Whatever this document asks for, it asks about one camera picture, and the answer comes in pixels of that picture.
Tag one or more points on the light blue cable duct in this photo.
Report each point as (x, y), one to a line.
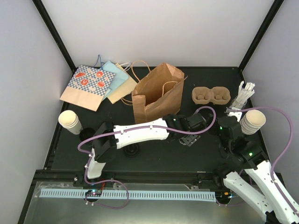
(131, 195)

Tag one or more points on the black frame post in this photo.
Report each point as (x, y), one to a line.
(276, 5)
(55, 34)

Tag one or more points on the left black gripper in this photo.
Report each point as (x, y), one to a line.
(190, 140)

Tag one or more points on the left black frame post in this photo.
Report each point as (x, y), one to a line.
(55, 34)

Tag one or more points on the far pulp cup carrier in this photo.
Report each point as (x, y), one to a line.
(218, 95)

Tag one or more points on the black sleeved paper cup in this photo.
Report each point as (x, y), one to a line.
(86, 133)

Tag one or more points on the white straws in holder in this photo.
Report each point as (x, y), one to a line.
(244, 93)

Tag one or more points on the right black frame post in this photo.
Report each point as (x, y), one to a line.
(276, 5)

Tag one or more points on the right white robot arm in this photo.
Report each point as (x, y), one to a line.
(247, 172)

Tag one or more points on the black lid stack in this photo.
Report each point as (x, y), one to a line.
(131, 151)

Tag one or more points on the light blue paper bag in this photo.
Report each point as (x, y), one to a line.
(119, 78)

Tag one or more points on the brown paper bag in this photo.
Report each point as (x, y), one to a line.
(158, 94)

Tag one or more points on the blue checkered paper bag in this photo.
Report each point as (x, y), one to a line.
(87, 87)

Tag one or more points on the right paper cup stack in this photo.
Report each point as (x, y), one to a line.
(252, 121)

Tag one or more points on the small circuit board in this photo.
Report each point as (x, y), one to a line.
(93, 193)

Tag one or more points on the left paper cup stack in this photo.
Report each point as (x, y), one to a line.
(69, 120)

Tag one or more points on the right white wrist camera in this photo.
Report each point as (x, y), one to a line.
(234, 112)

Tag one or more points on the paper cup stack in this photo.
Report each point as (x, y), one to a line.
(69, 120)
(252, 121)

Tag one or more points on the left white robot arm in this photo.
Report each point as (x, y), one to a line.
(170, 127)

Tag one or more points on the tan paper bag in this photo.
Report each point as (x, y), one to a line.
(125, 88)

